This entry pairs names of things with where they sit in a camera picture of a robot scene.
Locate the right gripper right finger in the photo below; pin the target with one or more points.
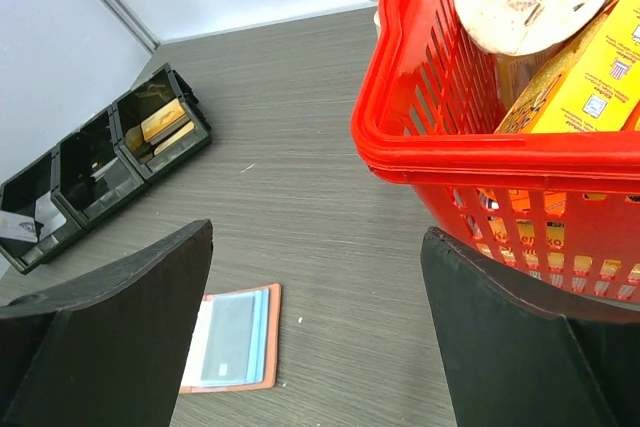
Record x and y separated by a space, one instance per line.
519 352

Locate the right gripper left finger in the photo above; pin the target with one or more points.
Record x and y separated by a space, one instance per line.
107 348

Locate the pink card holder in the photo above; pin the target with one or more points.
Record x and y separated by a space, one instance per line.
234 345

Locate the silver card stack upper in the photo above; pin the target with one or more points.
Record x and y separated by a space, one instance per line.
48 216

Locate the silver card stack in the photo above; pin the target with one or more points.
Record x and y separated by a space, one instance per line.
18 227
48 216

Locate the silver card stack lower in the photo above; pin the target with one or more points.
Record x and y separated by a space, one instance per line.
18 227

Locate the black card organizer tray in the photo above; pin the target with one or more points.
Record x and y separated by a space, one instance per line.
64 170

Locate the black card stack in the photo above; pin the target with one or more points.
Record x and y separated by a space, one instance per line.
100 169

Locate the gold card stack lower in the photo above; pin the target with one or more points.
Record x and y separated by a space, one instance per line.
174 138

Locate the gold card stack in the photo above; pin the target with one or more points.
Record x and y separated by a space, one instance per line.
174 138
164 122

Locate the gold card stack upper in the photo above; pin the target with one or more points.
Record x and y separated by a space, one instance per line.
164 122

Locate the red shopping basket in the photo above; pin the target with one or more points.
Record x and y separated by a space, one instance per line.
563 208

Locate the yellow green sponge pack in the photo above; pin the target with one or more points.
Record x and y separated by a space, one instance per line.
591 85

